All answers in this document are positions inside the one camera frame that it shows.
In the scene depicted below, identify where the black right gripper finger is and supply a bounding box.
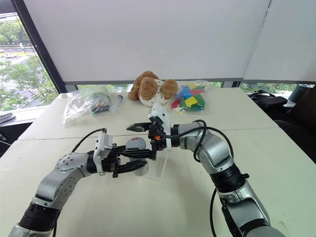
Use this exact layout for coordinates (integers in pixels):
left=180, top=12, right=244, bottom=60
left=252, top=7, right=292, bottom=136
left=125, top=122, right=151, bottom=133
left=149, top=145, right=159, bottom=162
left=118, top=146, right=152, bottom=160

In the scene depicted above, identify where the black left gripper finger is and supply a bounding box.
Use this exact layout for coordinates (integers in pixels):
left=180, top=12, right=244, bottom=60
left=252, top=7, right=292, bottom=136
left=112, top=161, right=147, bottom=179

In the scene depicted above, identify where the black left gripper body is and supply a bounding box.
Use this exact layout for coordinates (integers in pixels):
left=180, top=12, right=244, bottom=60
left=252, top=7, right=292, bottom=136
left=101, top=143, right=121, bottom=179

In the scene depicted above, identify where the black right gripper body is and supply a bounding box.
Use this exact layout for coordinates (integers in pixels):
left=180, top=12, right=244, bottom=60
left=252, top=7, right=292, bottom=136
left=147, top=122, right=167, bottom=152

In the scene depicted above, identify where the silver jar lid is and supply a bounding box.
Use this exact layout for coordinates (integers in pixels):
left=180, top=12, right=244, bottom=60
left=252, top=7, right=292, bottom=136
left=125, top=137, right=147, bottom=151

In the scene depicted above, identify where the clear plastic jar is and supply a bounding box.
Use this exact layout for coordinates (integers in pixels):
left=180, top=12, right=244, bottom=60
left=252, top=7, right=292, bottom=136
left=128, top=148, right=151, bottom=177

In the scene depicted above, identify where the clear acrylic box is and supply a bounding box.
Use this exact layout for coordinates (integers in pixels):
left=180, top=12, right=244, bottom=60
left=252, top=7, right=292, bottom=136
left=142, top=147, right=171, bottom=181

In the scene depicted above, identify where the grey plastic syringe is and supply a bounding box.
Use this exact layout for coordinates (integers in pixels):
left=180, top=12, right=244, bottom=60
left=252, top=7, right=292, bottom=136
left=109, top=94, right=124, bottom=116

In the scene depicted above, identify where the brown and white plush dog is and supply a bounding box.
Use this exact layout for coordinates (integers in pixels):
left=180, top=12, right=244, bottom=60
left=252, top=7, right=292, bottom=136
left=127, top=71, right=179, bottom=108

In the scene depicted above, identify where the dark multicoloured small items bundle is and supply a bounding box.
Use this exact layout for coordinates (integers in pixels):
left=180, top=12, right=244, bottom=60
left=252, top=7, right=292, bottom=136
left=89, top=97, right=111, bottom=117

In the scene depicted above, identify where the bag of coloured plastic pieces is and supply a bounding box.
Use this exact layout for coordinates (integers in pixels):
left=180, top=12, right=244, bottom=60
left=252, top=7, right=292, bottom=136
left=170, top=79, right=214, bottom=115

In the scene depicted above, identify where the pale green tape roll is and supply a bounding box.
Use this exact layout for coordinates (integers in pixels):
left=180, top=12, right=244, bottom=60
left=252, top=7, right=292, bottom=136
left=80, top=85, right=110, bottom=97

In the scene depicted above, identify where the clear crumpled plastic bag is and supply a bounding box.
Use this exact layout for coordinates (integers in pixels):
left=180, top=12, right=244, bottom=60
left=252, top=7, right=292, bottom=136
left=61, top=85, right=112, bottom=128

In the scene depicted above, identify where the wide white roller blind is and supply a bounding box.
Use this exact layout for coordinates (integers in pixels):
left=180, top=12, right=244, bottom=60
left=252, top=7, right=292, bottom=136
left=23, top=0, right=272, bottom=86

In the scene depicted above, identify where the black flat object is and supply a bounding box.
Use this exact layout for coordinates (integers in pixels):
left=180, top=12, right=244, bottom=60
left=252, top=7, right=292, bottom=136
left=0, top=113, right=16, bottom=124

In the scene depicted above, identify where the black backpack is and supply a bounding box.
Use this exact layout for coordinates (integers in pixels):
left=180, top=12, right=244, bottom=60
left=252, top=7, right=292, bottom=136
left=247, top=89, right=289, bottom=107

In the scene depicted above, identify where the black office chair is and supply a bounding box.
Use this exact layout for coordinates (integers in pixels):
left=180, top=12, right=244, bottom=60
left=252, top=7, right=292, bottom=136
left=273, top=85, right=316, bottom=162

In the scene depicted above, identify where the teal cylindrical speaker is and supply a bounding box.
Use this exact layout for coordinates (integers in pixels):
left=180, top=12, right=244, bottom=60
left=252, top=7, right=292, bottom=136
left=288, top=83, right=316, bottom=103

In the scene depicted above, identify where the narrow white roller blind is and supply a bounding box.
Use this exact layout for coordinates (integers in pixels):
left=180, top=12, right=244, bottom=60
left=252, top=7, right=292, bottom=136
left=242, top=0, right=316, bottom=82

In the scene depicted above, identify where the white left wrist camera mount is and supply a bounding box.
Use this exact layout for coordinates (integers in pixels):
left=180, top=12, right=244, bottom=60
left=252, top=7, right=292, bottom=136
left=93, top=128, right=117, bottom=176

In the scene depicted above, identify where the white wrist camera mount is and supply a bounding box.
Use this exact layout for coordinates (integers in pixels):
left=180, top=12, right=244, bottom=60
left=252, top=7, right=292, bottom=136
left=147, top=103, right=173, bottom=150
left=93, top=128, right=117, bottom=176

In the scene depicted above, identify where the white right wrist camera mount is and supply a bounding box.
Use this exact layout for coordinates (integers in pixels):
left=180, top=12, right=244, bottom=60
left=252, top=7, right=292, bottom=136
left=147, top=103, right=173, bottom=150

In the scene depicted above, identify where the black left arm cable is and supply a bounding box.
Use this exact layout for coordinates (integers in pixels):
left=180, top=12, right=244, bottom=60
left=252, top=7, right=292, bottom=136
left=53, top=127, right=107, bottom=237

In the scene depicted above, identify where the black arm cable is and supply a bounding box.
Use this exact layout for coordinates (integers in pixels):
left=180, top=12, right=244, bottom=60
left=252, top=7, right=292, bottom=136
left=154, top=119, right=235, bottom=237
left=53, top=127, right=107, bottom=237

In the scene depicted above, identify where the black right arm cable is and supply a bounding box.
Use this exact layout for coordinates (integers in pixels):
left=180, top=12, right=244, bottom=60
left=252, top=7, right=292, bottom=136
left=154, top=119, right=235, bottom=237

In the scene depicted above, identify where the dark window frame post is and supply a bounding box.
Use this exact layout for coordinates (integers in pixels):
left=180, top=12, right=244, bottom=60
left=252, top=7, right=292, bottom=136
left=10, top=0, right=68, bottom=94

